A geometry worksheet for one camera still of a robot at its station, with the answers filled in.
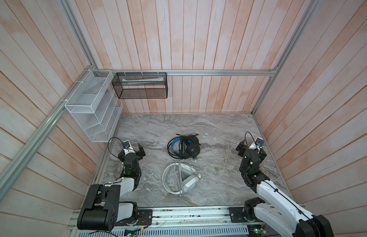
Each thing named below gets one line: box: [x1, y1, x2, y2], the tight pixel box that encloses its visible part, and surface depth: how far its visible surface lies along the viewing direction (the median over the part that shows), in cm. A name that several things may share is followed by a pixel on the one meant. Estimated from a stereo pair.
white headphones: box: [162, 162, 203, 195], surface depth 83 cm
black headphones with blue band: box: [171, 134, 201, 160], surface depth 95 cm
